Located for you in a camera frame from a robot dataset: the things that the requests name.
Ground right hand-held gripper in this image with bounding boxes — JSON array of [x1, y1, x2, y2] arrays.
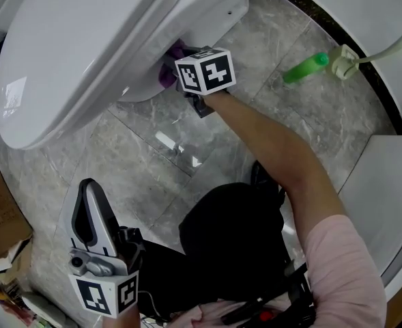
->
[[174, 45, 238, 120]]

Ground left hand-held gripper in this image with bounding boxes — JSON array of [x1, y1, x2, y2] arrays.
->
[[67, 178, 145, 319]]

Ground purple cloth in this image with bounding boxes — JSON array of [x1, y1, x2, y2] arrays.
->
[[158, 38, 188, 90]]

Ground white toilet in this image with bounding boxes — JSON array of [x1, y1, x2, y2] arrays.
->
[[0, 0, 260, 150]]

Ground person's left forearm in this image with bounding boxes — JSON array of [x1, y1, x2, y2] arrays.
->
[[113, 304, 142, 328]]

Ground person's right forearm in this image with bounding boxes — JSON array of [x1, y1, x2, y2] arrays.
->
[[203, 90, 349, 239]]

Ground green plastic bottle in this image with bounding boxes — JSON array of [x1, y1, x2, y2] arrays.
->
[[282, 52, 330, 85]]

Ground brown cardboard box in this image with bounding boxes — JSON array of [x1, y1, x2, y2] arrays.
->
[[0, 171, 34, 261]]

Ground person's black shoe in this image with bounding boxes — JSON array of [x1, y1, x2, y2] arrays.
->
[[250, 160, 281, 197]]

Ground pile of papers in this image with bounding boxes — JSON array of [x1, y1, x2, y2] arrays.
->
[[0, 241, 68, 328]]

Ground person's black trousers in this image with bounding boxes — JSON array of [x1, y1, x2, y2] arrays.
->
[[137, 181, 313, 323]]

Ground beige water valve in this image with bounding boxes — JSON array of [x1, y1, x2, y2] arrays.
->
[[329, 44, 360, 80]]

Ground black chest harness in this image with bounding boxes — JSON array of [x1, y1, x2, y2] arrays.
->
[[220, 260, 318, 328]]

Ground person's pink shirt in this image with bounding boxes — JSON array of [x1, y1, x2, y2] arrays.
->
[[166, 213, 388, 328]]

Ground thin white cable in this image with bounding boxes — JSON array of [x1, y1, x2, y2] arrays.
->
[[137, 288, 162, 326]]

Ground beige flexible hose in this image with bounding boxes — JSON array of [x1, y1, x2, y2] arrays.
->
[[354, 29, 402, 64]]

